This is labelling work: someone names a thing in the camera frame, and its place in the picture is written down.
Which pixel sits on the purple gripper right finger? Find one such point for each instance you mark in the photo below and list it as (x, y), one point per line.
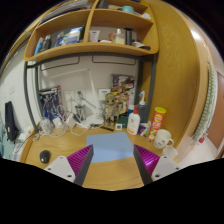
(151, 166)

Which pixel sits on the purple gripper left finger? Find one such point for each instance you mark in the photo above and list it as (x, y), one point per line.
(74, 167)

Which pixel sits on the black computer mouse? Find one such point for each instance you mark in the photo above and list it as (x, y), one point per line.
(45, 156)

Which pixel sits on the blue mouse pad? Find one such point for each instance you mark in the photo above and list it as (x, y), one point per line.
(108, 147)

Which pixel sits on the white mug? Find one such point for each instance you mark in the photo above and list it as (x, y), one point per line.
(162, 139)

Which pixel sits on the white bottle red cap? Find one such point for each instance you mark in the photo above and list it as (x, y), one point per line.
(133, 122)

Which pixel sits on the small white clock cube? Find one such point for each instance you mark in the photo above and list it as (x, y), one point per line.
(118, 127)

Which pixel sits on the white desk lamp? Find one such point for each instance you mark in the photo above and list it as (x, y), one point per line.
(78, 92)

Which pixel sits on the red yellow chips can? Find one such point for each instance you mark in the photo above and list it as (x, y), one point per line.
(156, 123)

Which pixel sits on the blue spray bottle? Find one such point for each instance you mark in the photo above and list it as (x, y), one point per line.
(142, 106)

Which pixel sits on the brown robot figurine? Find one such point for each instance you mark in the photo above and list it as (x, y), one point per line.
(110, 111)

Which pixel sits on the robot model box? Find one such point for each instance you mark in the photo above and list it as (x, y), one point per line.
(51, 102)

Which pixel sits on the black bag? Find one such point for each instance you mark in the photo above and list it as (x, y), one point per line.
(12, 130)

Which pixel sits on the colourful poster box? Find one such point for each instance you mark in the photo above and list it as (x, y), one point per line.
(122, 87)

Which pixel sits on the white cup on shelf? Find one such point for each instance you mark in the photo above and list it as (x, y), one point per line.
(94, 35)

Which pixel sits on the black tumbler on shelf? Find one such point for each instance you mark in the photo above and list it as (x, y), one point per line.
(128, 36)

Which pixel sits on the wooden wall shelf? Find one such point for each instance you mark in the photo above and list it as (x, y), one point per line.
(106, 21)

